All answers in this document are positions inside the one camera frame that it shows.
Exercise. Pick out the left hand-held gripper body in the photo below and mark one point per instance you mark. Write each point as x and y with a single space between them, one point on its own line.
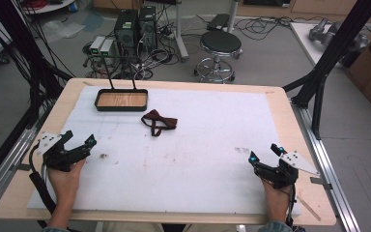
61 156

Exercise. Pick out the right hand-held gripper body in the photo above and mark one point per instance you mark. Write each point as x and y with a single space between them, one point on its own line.
281 175

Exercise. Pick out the person's right hand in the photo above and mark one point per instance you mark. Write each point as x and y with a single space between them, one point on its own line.
275 199

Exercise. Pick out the person's left hand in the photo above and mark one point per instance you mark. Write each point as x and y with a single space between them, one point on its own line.
66 183

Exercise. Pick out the thin wooden stick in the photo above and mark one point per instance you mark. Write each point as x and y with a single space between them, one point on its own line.
309 208

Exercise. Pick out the black tray stand wooden base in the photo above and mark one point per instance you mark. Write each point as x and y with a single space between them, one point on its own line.
121 100

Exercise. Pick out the white foam mat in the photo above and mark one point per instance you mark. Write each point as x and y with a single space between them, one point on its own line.
186 161

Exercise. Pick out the dark red bow tie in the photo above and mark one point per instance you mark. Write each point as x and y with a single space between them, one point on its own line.
161 121

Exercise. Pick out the small white power box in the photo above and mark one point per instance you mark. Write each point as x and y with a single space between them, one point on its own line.
107 47
96 45

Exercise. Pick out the clear plastic bag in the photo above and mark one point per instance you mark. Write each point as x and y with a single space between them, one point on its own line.
61 29

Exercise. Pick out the white side table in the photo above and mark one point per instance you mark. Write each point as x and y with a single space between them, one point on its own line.
306 42

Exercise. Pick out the black computer tower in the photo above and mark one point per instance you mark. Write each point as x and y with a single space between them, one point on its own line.
126 30
148 27

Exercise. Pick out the black round stool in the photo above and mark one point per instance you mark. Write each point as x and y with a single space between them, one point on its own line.
220 43

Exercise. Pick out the round white table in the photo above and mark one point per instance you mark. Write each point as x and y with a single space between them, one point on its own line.
50 5

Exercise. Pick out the white desk leg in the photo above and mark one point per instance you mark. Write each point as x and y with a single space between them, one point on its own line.
181 38

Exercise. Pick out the flat black device box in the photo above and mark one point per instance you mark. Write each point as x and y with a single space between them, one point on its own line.
218 22

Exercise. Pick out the aluminium rail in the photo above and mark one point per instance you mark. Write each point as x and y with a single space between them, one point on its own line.
3 170
327 167

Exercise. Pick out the black metal frame strut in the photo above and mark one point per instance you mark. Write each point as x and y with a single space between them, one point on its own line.
328 58
29 64

